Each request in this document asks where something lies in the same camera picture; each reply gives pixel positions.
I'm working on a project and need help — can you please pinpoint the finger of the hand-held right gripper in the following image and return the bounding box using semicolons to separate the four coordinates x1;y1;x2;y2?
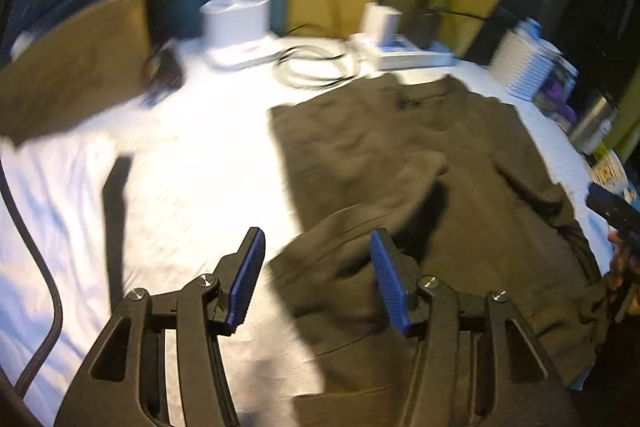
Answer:
586;183;640;253

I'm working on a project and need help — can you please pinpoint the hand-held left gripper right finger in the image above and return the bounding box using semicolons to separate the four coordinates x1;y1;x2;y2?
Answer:
369;227;581;427

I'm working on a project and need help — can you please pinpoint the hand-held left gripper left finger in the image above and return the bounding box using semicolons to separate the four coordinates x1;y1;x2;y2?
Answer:
54;227;266;427

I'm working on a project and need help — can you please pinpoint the dark brown sweatshirt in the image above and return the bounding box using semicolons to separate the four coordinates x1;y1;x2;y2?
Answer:
267;74;621;427

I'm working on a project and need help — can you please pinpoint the person's right hand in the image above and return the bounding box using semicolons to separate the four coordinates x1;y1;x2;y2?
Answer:
605;231;640;293

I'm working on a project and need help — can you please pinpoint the steel thermos bottle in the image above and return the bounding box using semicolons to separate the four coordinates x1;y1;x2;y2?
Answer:
567;89;621;155

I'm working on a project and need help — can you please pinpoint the purple cloth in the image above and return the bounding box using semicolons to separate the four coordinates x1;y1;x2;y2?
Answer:
535;74;576;122

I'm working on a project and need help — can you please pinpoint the white patterned bedspread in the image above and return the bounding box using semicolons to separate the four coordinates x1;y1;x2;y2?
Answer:
0;34;626;418

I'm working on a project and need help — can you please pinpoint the black cloth strip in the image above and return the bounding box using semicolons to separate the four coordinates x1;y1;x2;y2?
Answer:
101;156;135;305

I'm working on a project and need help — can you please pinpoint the white plastic basket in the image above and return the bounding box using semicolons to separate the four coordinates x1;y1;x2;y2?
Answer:
489;19;563;100

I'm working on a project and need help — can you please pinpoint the dark glass window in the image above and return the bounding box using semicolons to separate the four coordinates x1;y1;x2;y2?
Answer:
515;0;640;108

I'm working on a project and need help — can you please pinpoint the white power strip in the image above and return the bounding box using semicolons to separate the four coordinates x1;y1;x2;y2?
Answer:
350;32;456;70

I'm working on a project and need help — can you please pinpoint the black charger plug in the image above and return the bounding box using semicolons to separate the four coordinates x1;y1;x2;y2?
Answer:
410;9;441;50

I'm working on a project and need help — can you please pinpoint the white charger plug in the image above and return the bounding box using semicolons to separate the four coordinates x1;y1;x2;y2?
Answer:
362;2;403;40

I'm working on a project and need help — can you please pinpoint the brown cardboard box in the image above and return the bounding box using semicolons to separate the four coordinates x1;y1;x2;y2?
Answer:
0;0;151;145

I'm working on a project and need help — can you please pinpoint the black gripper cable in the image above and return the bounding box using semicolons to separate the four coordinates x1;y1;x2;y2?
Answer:
0;157;65;400

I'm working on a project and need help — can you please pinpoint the coiled black charging cable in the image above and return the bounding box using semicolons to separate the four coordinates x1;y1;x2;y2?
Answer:
272;0;388;88

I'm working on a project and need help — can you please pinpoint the bundled black cable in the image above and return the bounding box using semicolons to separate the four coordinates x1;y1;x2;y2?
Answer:
142;48;185;105

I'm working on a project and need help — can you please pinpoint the black charger cable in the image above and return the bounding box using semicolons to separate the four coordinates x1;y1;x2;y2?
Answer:
425;0;501;20

